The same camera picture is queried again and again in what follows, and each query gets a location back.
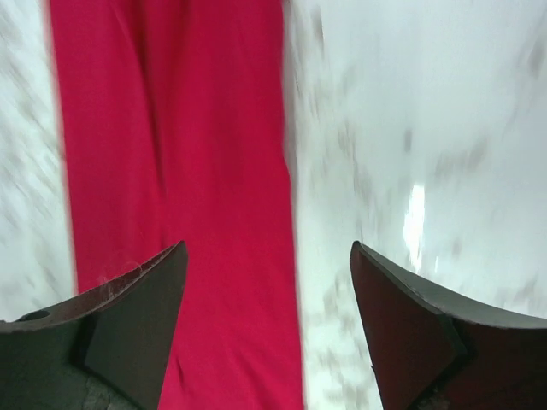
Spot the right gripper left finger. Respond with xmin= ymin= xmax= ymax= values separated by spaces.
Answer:
xmin=1 ymin=242 xmax=187 ymax=409

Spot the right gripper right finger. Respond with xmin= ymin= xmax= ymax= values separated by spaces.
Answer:
xmin=350 ymin=242 xmax=546 ymax=410

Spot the red t shirt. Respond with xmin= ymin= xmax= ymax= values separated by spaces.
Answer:
xmin=49 ymin=1 xmax=303 ymax=409

